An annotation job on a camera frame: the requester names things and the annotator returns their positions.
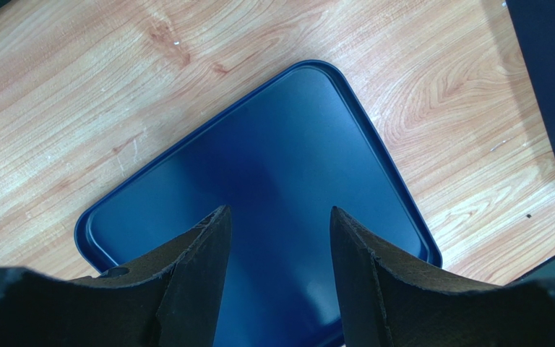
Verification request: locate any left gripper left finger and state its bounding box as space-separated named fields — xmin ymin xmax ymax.
xmin=0 ymin=206 xmax=232 ymax=346

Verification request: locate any navy box lid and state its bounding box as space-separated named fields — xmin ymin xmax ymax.
xmin=74 ymin=60 xmax=442 ymax=346

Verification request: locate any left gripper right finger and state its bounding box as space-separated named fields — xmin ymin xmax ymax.
xmin=330 ymin=207 xmax=555 ymax=346

